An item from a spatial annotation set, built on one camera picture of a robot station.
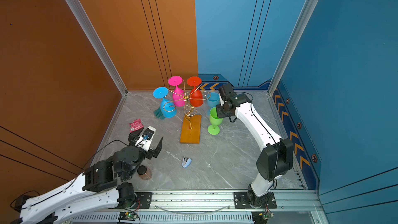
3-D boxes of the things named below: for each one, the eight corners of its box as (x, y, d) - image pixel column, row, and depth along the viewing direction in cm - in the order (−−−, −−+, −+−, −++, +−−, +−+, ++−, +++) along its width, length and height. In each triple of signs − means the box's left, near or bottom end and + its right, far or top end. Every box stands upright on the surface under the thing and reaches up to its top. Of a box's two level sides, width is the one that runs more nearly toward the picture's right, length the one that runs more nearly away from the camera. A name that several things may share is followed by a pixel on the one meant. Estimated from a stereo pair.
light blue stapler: (181, 167, 86) (180, 165, 83) (184, 158, 89) (183, 156, 87) (189, 169, 85) (188, 167, 83) (191, 159, 88) (191, 157, 86)
